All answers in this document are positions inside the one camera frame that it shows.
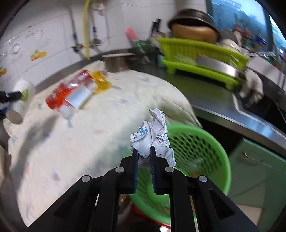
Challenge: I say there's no white plate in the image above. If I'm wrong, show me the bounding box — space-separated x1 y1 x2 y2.
222 29 242 44

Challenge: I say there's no white paper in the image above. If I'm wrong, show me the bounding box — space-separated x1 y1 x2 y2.
130 108 177 168

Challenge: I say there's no black-handled knife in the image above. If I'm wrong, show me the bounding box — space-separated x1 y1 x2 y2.
152 19 162 37

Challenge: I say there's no green plastic basket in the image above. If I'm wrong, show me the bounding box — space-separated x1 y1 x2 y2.
130 124 231 222

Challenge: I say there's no white dishcloth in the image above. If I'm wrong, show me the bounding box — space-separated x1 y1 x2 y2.
238 69 264 103

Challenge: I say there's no window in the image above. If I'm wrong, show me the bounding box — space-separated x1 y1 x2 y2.
206 0 285 56

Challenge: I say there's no red snack wrapper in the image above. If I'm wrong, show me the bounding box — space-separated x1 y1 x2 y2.
46 70 93 111

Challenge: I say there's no small metal saucepan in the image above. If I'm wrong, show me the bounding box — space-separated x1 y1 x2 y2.
103 54 134 73

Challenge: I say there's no pink brush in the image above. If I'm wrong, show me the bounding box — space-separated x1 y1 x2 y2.
125 28 139 42

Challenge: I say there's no yellow hose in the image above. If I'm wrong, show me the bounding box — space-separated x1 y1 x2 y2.
83 0 92 60

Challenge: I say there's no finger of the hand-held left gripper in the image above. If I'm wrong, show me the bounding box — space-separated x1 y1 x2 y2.
0 90 23 104

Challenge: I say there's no light blue cup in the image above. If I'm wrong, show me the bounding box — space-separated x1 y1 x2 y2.
156 54 166 68

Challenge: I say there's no green dish rack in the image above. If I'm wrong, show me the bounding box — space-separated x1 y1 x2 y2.
155 37 249 90

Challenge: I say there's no yellow plastic wrapper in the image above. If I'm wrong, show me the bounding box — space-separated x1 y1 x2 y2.
90 70 113 94

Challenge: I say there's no white paper cup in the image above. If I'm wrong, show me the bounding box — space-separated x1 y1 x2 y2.
6 79 36 125

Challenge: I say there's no white bowl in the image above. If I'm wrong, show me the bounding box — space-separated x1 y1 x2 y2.
221 38 242 53

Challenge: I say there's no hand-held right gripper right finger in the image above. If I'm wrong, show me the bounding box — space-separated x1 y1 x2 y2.
150 146 262 232

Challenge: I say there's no braided metal water hose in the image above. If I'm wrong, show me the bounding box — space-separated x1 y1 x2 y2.
69 9 83 53
89 11 103 48

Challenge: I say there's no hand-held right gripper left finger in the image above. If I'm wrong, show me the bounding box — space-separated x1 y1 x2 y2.
26 146 140 232

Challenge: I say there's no round steel pan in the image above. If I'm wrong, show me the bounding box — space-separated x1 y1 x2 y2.
197 55 242 78

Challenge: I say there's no green cabinet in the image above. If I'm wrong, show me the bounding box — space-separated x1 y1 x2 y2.
228 137 286 207

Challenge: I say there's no black metal wok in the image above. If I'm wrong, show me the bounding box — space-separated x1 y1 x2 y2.
167 8 221 36

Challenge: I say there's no white quilted blanket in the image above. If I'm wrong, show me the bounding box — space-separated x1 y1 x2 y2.
4 60 203 228

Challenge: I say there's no brown round pot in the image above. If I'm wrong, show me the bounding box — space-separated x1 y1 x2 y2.
172 22 219 44

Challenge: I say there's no black kitchen sink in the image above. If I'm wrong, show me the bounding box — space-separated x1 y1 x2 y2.
233 74 286 127

